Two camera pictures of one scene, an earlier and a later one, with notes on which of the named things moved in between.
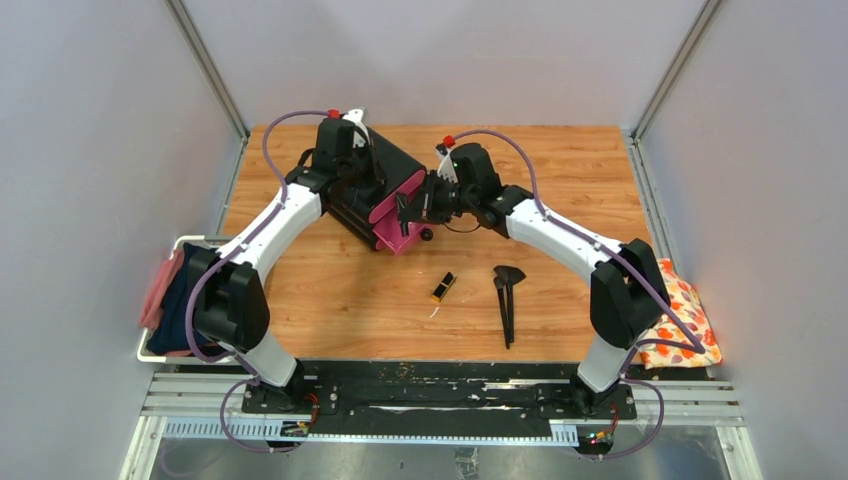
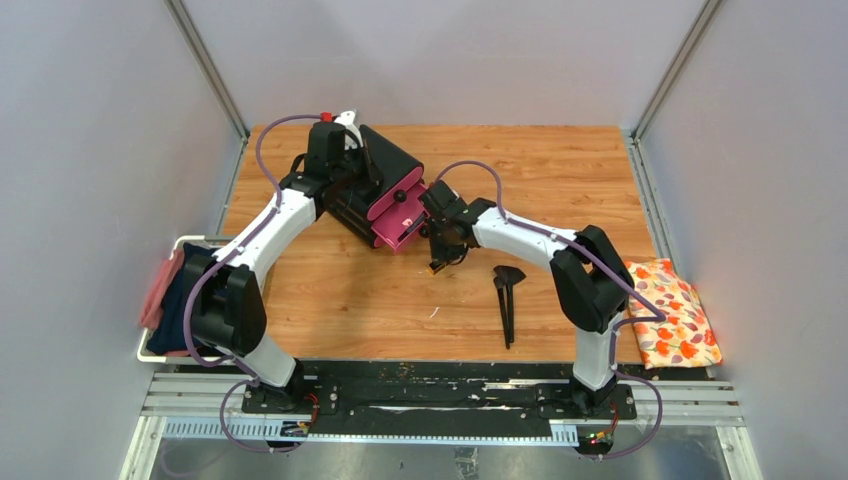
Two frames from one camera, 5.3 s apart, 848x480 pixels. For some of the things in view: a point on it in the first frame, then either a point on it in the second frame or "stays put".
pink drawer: (389, 230) stays put
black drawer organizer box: (381, 165) stays put
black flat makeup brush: (500, 290) stays put
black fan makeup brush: (509, 276) stays put
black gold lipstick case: (443, 286) -> (435, 266)
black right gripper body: (444, 199) -> (443, 246)
